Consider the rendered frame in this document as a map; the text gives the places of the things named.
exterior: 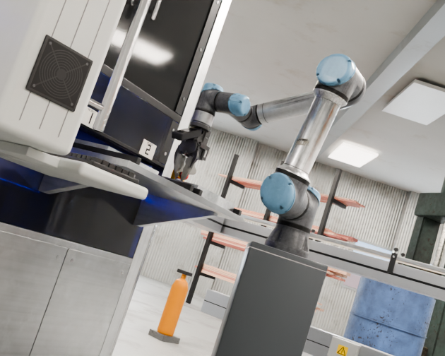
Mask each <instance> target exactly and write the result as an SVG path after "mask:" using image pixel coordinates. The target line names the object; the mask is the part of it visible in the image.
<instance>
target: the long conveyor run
mask: <svg viewBox="0 0 445 356"><path fill-rule="evenodd" d="M240 216H241V217H243V218H244V220H247V221H249V222H253V223H257V224H260V225H265V226H268V227H272V228H274V227H275V225H276V223H274V222H269V221H266V220H262V219H258V218H254V217H251V216H248V215H243V214H241V215H240ZM249 222H244V221H243V222H237V221H234V220H230V219H227V218H225V220H224V223H223V225H222V229H221V232H216V231H212V230H208V229H206V228H203V227H199V226H198V225H195V224H192V223H190V222H187V221H185V222H183V223H186V224H187V225H190V226H194V227H198V228H201V229H203V230H207V231H210V232H214V233H217V234H220V235H224V236H227V237H231V238H234V239H238V240H241V241H243V242H248V243H250V242H252V241H254V242H258V243H261V244H264V243H265V241H266V239H267V238H268V236H269V234H270V233H271V232H272V231H273V229H270V228H267V227H262V226H260V225H255V224H252V223H249ZM314 233H315V230H313V229H312V230H311V233H310V235H309V258H308V259H309V260H312V261H315V262H318V263H322V264H324V265H327V266H328V267H331V268H335V269H338V270H341V271H345V272H348V273H351V274H355V275H359V276H362V277H364V278H368V279H371V280H375V281H378V282H381V283H385V284H388V285H392V286H395V287H399V288H402V289H404V290H409V291H411V292H416V293H418V294H421V295H425V296H428V297H432V298H435V299H440V300H442V301H445V277H444V276H441V275H436V274H433V273H429V272H426V271H421V270H418V269H416V268H411V267H408V266H403V264H407V265H409V266H414V267H417V268H421V269H425V270H428V271H432V272H435V273H440V274H443V275H445V268H440V267H437V266H432V265H429V264H426V263H422V262H419V261H413V260H411V259H406V258H404V256H405V254H404V253H402V254H400V256H398V254H397V253H396V252H397V251H398V248H394V249H393V250H394V253H393V252H392V254H387V253H384V252H382V251H377V250H374V249H369V248H366V247H361V246H358V245H356V244H351V243H347V242H343V241H340V240H337V239H332V238H329V237H325V236H321V235H317V234H314ZM313 239H316V240H319V241H322V242H327V243H329V244H334V245H337V246H340V247H345V248H348V249H352V250H355V251H360V252H363V253H366V254H371V255H373V256H378V257H381V258H384V259H388V260H390V261H385V260H382V259H378V258H375V257H372V256H368V255H364V254H360V253H357V252H354V251H349V250H347V249H342V248H339V247H335V246H331V245H328V244H324V243H321V242H316V241H314V240H313ZM396 262H398V263H396Z"/></svg>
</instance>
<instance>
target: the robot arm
mask: <svg viewBox="0 0 445 356"><path fill-rule="evenodd" d="M316 78H317V80H318V81H317V82H316V85H315V87H314V89H313V91H310V92H307V93H302V94H299V95H293V96H290V97H284V98H281V99H278V100H273V101H270V102H265V103H261V104H258V105H253V106H251V104H250V101H249V98H248V97H247V96H246V95H242V94H239V93H226V92H223V88H222V87H221V86H219V85H217V84H214V83H205V84H204V86H203V89H202V91H201V92H200V96H199V99H198V102H197V105H196V108H195V111H194V114H193V117H192V119H191V123H190V126H191V127H190V128H187V129H180V130H177V131H173V132H172V138H174V139H177V140H178V141H181V143H180V145H178V147H177V149H176V151H175V153H174V177H175V179H176V178H177V177H178V176H179V173H180V172H182V173H181V181H184V180H185V179H186V178H187V176H188V175H189V174H196V168H195V162H196V161H197V160H204V161H206V157H207V155H208V151H209V149H210V148H209V147H208V146H207V143H208V139H209V137H210V133H211V131H209V130H210V127H211V126H212V123H213V120H214V117H215V113H216V112H219V113H223V114H228V115H230V116H231V117H232V118H233V119H235V120H236V121H238V122H239V123H240V124H241V125H242V126H243V127H244V128H246V129H248V130H250V131H256V130H258V129H259V128H261V126H262V124H267V123H271V122H274V121H280V120H284V119H289V118H293V117H298V116H302V115H306V117H305V119H304V122H303V124H302V126H301V128H300V130H299V133H298V135H297V137H296V139H295V141H294V143H293V144H292V147H291V149H290V152H289V153H288V155H287V157H286V160H285V162H284V164H283V165H280V166H278V167H276V169H275V172H274V173H273V174H271V175H270V176H267V178H265V179H264V181H263V182H262V184H261V188H260V197H261V201H262V203H263V204H264V206H265V207H267V209H269V211H271V212H272V213H275V214H278V215H279V216H278V220H277V223H276V225H275V227H274V229H273V231H272V232H271V233H270V234H269V236H268V238H267V239H266V241H265V243H264V244H265V245H267V246H270V247H273V248H276V249H279V250H282V251H286V252H288V253H291V254H294V255H297V256H301V257H303V258H306V259H308V258H309V235H310V232H311V229H312V225H313V222H314V219H315V216H316V212H317V209H318V207H319V204H320V198H321V195H320V193H319V192H318V191H317V190H316V189H315V188H313V187H310V186H309V184H310V181H309V177H308V176H309V173H310V170H311V168H312V166H313V164H314V162H315V160H316V157H317V155H318V154H319V151H320V150H321V147H322V145H323V143H324V141H325V139H326V136H327V134H328V132H329V130H330V128H331V126H332V123H333V121H334V119H335V117H336V115H337V113H338V110H341V109H346V108H349V107H352V106H353V105H355V104H357V103H358V102H359V101H360V100H361V99H362V98H363V96H364V94H365V91H366V82H365V79H364V77H363V76H362V74H361V73H360V72H359V70H358V69H357V67H356V65H355V63H354V61H352V60H351V59H350V58H349V57H348V56H346V55H344V54H331V55H330V56H328V57H325V58H324V59H322V60H321V61H320V63H319V65H318V66H317V68H316ZM206 150H207V153H206V157H204V155H205V152H206ZM186 156H187V157H188V158H186ZM184 162H185V164H184Z"/></svg>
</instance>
